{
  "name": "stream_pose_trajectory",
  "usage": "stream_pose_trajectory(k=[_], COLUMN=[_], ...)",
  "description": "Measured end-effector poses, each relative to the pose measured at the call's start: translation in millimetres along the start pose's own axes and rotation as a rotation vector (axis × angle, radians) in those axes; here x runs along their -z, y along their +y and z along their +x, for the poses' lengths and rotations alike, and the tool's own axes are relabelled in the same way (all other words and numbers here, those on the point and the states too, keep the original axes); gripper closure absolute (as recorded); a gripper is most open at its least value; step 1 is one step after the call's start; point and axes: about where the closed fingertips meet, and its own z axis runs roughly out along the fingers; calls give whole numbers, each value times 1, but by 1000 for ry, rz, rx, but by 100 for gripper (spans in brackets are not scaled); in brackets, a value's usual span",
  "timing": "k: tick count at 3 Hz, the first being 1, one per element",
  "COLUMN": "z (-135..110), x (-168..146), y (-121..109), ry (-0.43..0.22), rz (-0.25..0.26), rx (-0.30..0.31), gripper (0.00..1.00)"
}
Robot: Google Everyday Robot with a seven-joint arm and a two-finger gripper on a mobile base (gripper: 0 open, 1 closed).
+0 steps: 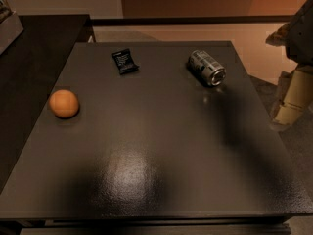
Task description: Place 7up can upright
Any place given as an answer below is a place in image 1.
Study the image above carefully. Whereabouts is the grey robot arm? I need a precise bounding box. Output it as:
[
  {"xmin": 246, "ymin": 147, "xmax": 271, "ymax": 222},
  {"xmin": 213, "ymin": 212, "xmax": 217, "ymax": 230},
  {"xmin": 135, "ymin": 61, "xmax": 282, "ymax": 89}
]
[{"xmin": 266, "ymin": 0, "xmax": 313, "ymax": 131}]

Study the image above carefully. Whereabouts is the silver 7up soda can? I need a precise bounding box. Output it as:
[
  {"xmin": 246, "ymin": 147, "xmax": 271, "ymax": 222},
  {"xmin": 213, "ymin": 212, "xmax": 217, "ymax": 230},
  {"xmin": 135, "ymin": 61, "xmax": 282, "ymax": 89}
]
[{"xmin": 189, "ymin": 50, "xmax": 226, "ymax": 86}]

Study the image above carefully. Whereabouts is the black snack packet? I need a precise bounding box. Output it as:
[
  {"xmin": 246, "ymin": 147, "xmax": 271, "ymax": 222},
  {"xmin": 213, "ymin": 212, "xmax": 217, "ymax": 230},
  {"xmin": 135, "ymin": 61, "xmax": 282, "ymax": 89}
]
[{"xmin": 112, "ymin": 49, "xmax": 139, "ymax": 74}]

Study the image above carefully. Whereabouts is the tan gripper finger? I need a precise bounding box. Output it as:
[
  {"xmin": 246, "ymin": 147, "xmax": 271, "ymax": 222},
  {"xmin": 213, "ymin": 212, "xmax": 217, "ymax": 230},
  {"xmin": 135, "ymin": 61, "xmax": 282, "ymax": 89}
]
[
  {"xmin": 265, "ymin": 23, "xmax": 290, "ymax": 47},
  {"xmin": 270, "ymin": 65, "xmax": 313, "ymax": 131}
]

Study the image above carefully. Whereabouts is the grey box on side table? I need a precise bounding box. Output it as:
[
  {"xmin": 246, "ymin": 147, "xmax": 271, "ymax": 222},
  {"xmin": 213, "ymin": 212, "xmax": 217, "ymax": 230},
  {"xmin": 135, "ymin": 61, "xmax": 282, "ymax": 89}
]
[{"xmin": 0, "ymin": 0, "xmax": 23, "ymax": 55}]

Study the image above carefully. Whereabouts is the dark side table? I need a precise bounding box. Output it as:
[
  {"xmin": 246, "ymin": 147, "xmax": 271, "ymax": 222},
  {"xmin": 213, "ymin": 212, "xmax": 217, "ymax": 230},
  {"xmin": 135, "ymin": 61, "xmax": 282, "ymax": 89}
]
[{"xmin": 0, "ymin": 14, "xmax": 94, "ymax": 192}]

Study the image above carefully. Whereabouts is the orange round fruit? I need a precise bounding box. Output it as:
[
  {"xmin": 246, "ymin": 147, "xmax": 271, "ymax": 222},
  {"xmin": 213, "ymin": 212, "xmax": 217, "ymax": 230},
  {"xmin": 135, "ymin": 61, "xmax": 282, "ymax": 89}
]
[{"xmin": 49, "ymin": 90, "xmax": 79, "ymax": 118}]

